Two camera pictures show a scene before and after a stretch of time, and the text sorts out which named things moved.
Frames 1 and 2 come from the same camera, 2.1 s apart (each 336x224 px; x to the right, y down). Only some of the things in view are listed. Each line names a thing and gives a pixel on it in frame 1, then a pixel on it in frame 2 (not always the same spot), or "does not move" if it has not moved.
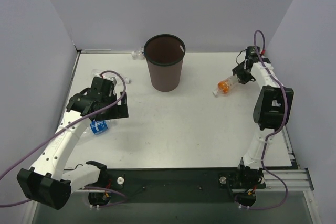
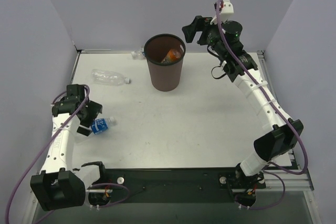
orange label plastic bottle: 224,86 → 172,56
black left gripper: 118,106 → 91,112
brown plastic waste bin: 164,54 does not move
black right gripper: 243,73 → 202,28
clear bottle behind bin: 138,54 does not move
